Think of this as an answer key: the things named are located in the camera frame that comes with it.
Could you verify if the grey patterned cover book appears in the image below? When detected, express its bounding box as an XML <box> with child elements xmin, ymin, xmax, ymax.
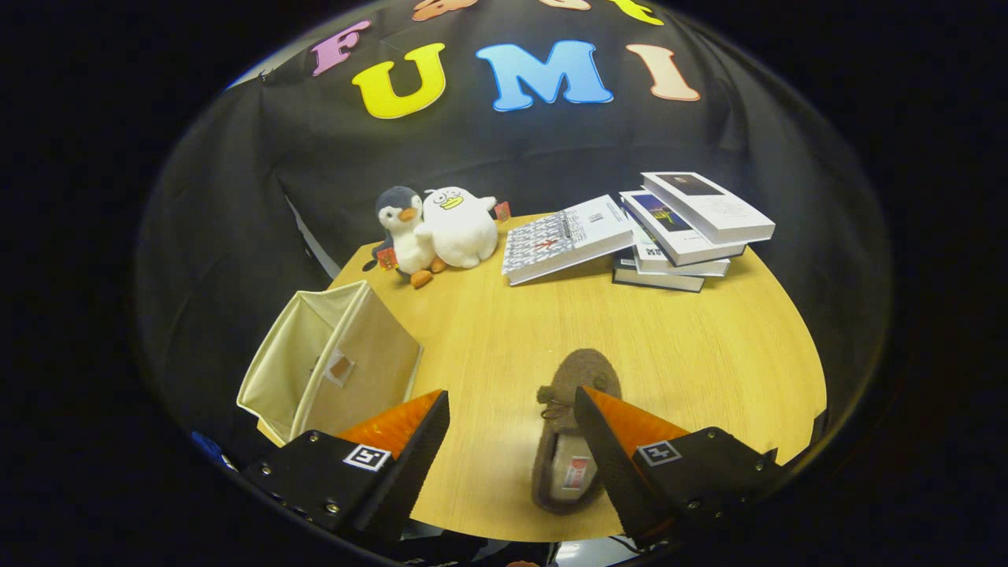
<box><xmin>502</xmin><ymin>195</ymin><xmax>636</xmax><ymax>287</ymax></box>

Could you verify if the white book with dark picture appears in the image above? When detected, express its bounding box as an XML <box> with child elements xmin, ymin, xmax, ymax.
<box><xmin>642</xmin><ymin>172</ymin><xmax>776</xmax><ymax>245</ymax></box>

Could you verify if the penguin plush toy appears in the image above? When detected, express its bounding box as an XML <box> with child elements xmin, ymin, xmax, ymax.
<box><xmin>372</xmin><ymin>186</ymin><xmax>448</xmax><ymax>289</ymax></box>

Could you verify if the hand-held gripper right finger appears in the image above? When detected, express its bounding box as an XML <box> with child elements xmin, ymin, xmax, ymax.
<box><xmin>573</xmin><ymin>386</ymin><xmax>788</xmax><ymax>548</ymax></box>

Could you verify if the brown fuzzy shoe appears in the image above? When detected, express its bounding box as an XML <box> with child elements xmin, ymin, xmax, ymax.
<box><xmin>531</xmin><ymin>349</ymin><xmax>623</xmax><ymax>516</ymax></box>

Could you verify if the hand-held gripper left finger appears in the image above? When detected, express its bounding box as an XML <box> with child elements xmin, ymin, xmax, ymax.
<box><xmin>240</xmin><ymin>389</ymin><xmax>451</xmax><ymax>548</ymax></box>

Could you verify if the white book with black letters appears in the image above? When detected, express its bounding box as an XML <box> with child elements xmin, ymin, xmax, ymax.
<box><xmin>630</xmin><ymin>228</ymin><xmax>732</xmax><ymax>278</ymax></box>

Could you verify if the black backdrop cloth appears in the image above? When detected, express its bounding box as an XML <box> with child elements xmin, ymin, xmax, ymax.
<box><xmin>134</xmin><ymin>0</ymin><xmax>895</xmax><ymax>442</ymax></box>

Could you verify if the dark grey book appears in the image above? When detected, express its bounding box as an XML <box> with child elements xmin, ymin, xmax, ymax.
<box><xmin>613</xmin><ymin>252</ymin><xmax>706</xmax><ymax>293</ymax></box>

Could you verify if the beige fabric storage box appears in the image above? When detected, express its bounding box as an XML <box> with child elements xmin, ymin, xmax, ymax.
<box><xmin>236</xmin><ymin>280</ymin><xmax>423</xmax><ymax>447</ymax></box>

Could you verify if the white duck plush toy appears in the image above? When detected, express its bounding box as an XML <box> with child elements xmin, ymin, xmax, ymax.
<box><xmin>422</xmin><ymin>187</ymin><xmax>511</xmax><ymax>269</ymax></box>

